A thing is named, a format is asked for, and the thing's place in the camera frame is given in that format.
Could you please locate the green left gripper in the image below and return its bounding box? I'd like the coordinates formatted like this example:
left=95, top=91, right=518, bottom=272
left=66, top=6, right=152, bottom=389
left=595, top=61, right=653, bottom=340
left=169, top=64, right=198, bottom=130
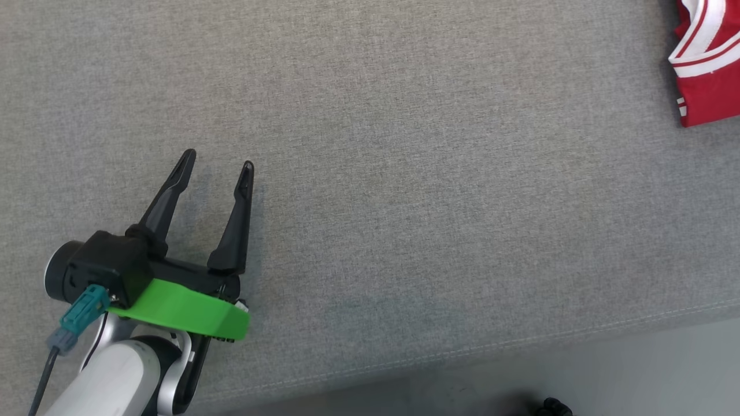
left=107, top=149, right=255, bottom=343

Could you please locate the red shirt with white sleeves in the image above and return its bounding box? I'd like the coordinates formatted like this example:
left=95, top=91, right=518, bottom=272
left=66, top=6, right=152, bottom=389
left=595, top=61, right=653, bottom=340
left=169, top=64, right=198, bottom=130
left=668, top=0, right=740, bottom=128

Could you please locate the left cable with teal plug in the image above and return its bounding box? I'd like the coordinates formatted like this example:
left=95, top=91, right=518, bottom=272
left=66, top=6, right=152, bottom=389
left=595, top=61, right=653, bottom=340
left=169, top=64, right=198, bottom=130
left=29, top=284, right=110, bottom=416

